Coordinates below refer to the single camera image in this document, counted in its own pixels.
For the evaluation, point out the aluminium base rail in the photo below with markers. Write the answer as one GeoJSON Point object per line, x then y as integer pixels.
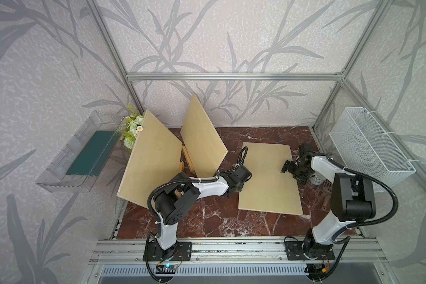
{"type": "Point", "coordinates": [232, 250]}

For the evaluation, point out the green mat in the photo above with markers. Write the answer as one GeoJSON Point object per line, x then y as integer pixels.
{"type": "Point", "coordinates": [94, 155]}

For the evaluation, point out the wooden board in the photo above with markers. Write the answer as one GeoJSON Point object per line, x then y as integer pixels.
{"type": "Point", "coordinates": [204, 145]}
{"type": "Point", "coordinates": [154, 161]}
{"type": "Point", "coordinates": [269, 190]}

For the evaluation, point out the aluminium frame crossbar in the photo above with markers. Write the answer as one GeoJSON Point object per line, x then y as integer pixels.
{"type": "Point", "coordinates": [234, 76]}

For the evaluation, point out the white wire basket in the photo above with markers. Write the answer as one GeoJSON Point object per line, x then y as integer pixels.
{"type": "Point", "coordinates": [366, 147]}

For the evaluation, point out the metal tin can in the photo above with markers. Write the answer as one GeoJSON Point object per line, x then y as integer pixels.
{"type": "Point", "coordinates": [317, 179]}

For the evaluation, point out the clear acrylic shelf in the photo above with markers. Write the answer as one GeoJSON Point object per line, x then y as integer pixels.
{"type": "Point", "coordinates": [54, 178]}

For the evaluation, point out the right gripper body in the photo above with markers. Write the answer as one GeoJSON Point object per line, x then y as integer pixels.
{"type": "Point", "coordinates": [297, 173]}

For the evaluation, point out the wooden easel frame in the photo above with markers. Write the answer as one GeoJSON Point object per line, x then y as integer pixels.
{"type": "Point", "coordinates": [188, 159]}
{"type": "Point", "coordinates": [181, 167]}

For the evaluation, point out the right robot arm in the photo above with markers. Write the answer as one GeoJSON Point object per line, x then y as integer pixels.
{"type": "Point", "coordinates": [352, 200]}

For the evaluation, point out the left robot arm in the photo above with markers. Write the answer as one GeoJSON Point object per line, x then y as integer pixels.
{"type": "Point", "coordinates": [172, 201]}

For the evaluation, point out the potted artificial flowers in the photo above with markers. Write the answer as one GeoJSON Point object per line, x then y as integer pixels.
{"type": "Point", "coordinates": [133, 128]}

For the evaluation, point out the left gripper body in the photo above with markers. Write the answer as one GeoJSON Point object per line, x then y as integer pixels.
{"type": "Point", "coordinates": [239, 188]}

